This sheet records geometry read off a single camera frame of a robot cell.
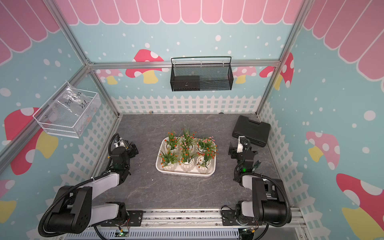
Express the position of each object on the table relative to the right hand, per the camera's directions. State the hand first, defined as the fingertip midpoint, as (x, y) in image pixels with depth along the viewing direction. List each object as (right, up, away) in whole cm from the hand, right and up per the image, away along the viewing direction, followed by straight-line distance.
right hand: (238, 142), depth 89 cm
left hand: (-67, -3, 0) cm, 67 cm away
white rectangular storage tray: (-38, -17, +1) cm, 41 cm away
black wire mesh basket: (-22, +43, +5) cm, 49 cm away
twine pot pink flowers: (-19, -1, -2) cm, 19 cm away
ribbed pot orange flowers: (-39, -1, -2) cm, 40 cm away
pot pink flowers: (-31, 0, -3) cm, 31 cm away
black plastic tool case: (+17, +5, +13) cm, 22 cm away
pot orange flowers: (-21, -11, -3) cm, 24 cm away
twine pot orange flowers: (-40, -8, -10) cm, 42 cm away
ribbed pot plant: (-31, -11, -2) cm, 33 cm away
